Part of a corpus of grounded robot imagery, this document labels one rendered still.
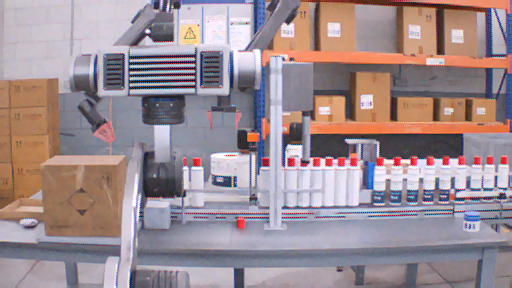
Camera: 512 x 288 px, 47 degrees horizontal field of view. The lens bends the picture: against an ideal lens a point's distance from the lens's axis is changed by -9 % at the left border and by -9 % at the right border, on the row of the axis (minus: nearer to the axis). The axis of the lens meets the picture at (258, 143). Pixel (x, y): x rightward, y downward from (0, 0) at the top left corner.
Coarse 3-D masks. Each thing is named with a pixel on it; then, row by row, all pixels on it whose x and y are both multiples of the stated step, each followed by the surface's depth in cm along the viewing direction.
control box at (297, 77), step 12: (288, 72) 241; (300, 72) 246; (312, 72) 253; (288, 84) 241; (300, 84) 246; (312, 84) 254; (288, 96) 242; (300, 96) 247; (312, 96) 254; (288, 108) 242; (300, 108) 247; (312, 108) 255
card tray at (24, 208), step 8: (16, 200) 272; (24, 200) 277; (32, 200) 277; (40, 200) 277; (8, 208) 261; (16, 208) 271; (24, 208) 272; (32, 208) 273; (40, 208) 273; (0, 216) 252; (8, 216) 252; (16, 216) 252; (24, 216) 252; (32, 216) 252; (40, 216) 252
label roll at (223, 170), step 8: (216, 160) 305; (224, 160) 303; (232, 160) 303; (216, 168) 306; (224, 168) 304; (232, 168) 303; (216, 176) 306; (224, 176) 304; (232, 176) 304; (216, 184) 307; (224, 184) 305; (232, 184) 304
